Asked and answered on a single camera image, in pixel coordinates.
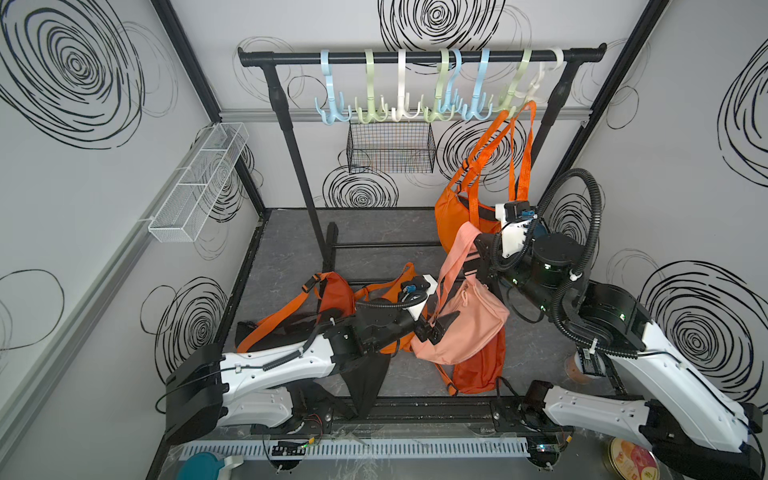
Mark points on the white slotted cable duct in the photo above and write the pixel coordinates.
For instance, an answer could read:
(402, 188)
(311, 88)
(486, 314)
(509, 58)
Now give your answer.
(353, 449)

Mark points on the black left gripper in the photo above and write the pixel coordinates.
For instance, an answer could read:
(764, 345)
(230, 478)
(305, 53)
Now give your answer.
(434, 331)

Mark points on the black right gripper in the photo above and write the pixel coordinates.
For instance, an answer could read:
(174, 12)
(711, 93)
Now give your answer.
(489, 248)

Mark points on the right black frame post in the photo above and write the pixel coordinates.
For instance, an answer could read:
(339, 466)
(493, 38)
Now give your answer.
(638, 38)

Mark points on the round printed tin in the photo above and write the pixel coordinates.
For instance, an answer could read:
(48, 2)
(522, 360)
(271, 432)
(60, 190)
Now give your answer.
(629, 461)

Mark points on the left light green hook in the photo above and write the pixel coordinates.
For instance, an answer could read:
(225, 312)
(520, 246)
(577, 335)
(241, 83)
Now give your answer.
(376, 108)

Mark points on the white swivel hook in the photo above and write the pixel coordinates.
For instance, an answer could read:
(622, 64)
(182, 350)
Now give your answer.
(535, 83)

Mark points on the light blue swivel hook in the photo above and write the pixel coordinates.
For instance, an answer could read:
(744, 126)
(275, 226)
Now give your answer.
(480, 106)

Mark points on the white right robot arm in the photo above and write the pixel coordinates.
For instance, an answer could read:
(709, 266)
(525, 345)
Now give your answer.
(687, 422)

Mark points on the light green swivel hook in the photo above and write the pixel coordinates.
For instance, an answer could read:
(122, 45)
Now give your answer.
(506, 104)

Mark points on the dark grey clothes rack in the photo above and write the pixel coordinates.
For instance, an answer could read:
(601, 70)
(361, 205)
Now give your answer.
(268, 62)

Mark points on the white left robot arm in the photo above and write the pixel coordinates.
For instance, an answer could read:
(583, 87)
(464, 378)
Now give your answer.
(340, 363)

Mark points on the pink backpack bag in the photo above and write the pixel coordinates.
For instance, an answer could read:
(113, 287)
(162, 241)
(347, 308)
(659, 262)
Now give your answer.
(469, 318)

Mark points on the leftmost light blue hook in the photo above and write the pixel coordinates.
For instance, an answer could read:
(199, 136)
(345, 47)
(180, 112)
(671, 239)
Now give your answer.
(335, 109)

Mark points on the black wire basket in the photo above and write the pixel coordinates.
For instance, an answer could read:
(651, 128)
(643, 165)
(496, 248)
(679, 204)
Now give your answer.
(391, 147)

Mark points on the middle light green hook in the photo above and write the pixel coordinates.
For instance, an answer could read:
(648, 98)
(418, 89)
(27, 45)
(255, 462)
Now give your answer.
(435, 113)

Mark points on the black corner frame post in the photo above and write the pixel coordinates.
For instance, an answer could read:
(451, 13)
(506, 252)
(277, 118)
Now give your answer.
(189, 61)

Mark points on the middle white hook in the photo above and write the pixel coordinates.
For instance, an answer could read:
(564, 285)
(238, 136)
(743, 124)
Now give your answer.
(402, 109)

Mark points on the black orange strap bag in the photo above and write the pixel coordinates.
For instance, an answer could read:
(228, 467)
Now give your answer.
(324, 298)

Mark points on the orange crescent shoulder bag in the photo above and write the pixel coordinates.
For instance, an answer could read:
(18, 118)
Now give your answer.
(459, 202)

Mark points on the aluminium wall rail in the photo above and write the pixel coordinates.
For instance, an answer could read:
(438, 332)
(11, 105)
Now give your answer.
(267, 115)

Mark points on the white wire basket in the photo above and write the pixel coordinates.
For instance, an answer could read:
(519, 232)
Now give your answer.
(207, 188)

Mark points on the teal round lid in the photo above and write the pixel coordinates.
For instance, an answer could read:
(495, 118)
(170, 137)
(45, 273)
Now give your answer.
(209, 466)

